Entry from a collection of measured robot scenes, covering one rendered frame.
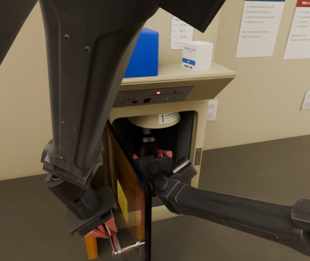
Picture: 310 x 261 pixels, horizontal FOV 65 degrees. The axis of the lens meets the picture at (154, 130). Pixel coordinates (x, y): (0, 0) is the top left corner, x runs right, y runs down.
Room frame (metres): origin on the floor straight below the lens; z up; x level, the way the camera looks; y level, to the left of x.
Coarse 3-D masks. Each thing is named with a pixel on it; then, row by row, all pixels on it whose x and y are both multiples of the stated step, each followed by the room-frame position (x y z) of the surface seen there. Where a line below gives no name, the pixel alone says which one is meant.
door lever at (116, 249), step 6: (108, 228) 0.38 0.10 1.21; (108, 234) 0.37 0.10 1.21; (114, 234) 0.36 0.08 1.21; (114, 240) 0.35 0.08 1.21; (114, 246) 0.33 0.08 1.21; (126, 246) 0.34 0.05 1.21; (132, 246) 0.34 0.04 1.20; (138, 246) 0.33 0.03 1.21; (114, 252) 0.32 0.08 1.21; (120, 252) 0.32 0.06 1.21; (126, 252) 0.33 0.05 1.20
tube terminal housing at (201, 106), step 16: (160, 16) 0.64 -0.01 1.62; (160, 32) 0.64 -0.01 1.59; (208, 32) 0.68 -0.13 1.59; (160, 48) 0.64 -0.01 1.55; (160, 64) 0.64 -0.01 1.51; (112, 112) 0.60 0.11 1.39; (128, 112) 0.62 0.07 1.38; (144, 112) 0.63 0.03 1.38; (160, 112) 0.64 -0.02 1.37; (192, 144) 0.71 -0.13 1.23; (192, 160) 0.71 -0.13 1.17; (160, 208) 0.65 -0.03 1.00
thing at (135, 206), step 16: (112, 128) 0.51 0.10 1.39; (112, 144) 0.49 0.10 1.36; (112, 160) 0.50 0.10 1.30; (128, 160) 0.38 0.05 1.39; (112, 176) 0.52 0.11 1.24; (128, 176) 0.38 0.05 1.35; (112, 192) 0.53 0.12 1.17; (128, 192) 0.39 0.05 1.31; (144, 192) 0.31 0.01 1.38; (128, 208) 0.39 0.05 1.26; (144, 208) 0.30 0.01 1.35; (128, 224) 0.40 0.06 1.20; (144, 224) 0.30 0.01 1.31; (128, 240) 0.40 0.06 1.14; (144, 240) 0.30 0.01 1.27; (128, 256) 0.41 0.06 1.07; (144, 256) 0.30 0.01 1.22
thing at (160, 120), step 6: (150, 114) 0.67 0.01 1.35; (156, 114) 0.67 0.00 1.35; (162, 114) 0.67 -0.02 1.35; (168, 114) 0.68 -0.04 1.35; (174, 114) 0.70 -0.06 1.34; (132, 120) 0.69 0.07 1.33; (138, 120) 0.68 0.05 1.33; (144, 120) 0.67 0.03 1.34; (150, 120) 0.66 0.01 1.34; (156, 120) 0.66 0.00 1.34; (162, 120) 0.67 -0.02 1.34; (168, 120) 0.67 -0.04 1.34; (174, 120) 0.69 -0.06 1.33; (144, 126) 0.66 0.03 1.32; (150, 126) 0.66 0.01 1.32; (156, 126) 0.66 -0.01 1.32; (162, 126) 0.66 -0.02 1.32; (168, 126) 0.67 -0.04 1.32
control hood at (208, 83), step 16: (176, 64) 0.65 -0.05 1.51; (128, 80) 0.50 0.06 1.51; (144, 80) 0.51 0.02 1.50; (160, 80) 0.52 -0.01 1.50; (176, 80) 0.54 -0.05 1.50; (192, 80) 0.55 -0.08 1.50; (208, 80) 0.56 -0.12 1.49; (224, 80) 0.58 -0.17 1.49; (192, 96) 0.62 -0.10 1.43; (208, 96) 0.64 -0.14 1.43
